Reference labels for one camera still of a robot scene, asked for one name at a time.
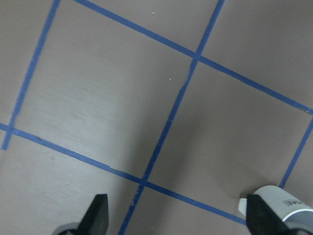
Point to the white mug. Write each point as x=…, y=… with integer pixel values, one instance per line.
x=286, y=206

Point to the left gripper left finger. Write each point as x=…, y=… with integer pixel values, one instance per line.
x=95, y=220

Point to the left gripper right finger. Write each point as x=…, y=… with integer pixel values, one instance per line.
x=261, y=219

